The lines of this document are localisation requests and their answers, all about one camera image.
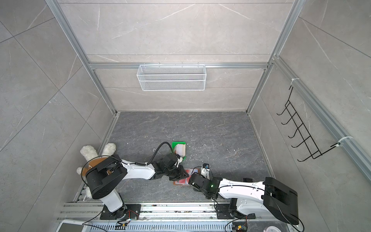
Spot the brown leather card holder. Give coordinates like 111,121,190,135
173,168,201,186

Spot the green plastic card tray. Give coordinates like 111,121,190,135
172,142,186,159

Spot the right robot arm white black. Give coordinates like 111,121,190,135
189,173,300,226

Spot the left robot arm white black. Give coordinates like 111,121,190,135
83,153,189,213

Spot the stack of credit cards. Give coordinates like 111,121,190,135
174,144,186,158

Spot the white brown plush toy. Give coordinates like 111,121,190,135
76,142,117,199

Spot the white device at bottom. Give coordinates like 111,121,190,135
56,219,88,232

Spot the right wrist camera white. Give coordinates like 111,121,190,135
201,163,210,179

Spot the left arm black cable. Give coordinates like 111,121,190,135
143,141,174,166

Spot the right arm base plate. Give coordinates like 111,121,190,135
214,204,256,219

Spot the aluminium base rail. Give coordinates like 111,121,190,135
57,202,293,232

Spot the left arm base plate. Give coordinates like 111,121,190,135
100,204,142,220

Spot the white wire mesh basket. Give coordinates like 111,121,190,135
137,64,207,91

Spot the black wire hook rack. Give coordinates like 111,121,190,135
276,86,341,162

